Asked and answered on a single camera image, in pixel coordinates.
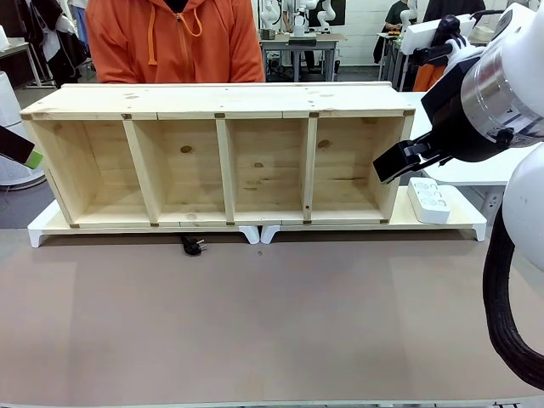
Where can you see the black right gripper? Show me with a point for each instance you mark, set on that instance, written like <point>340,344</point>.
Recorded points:
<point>450,115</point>

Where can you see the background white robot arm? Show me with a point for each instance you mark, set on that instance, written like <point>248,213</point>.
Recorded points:
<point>326,15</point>
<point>302,17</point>
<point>268,13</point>

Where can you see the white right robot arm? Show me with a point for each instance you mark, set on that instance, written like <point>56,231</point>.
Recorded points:
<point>527,204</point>

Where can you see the white three-socket power strip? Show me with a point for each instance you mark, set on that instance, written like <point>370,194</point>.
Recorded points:
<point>429,200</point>

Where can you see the wood-topped white monitor riser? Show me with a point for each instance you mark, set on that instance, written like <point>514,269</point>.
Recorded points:
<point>399,221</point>
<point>140,228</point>

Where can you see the background desk with metal legs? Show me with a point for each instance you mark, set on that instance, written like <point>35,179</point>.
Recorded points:
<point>17,53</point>

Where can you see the hanging dark clothes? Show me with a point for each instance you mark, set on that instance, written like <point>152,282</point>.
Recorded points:
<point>55,38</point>

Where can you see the background seated person dark shirt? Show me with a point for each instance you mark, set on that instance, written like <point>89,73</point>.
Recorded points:
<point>397,19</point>

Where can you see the background grey robot table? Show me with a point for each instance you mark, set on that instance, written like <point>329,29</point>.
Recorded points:
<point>297,42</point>

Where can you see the four-compartment wooden shelf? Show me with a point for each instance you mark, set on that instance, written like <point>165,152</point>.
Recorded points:
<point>191,102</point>

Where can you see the person in orange hoodie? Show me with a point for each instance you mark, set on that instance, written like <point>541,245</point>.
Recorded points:
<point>170,47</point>

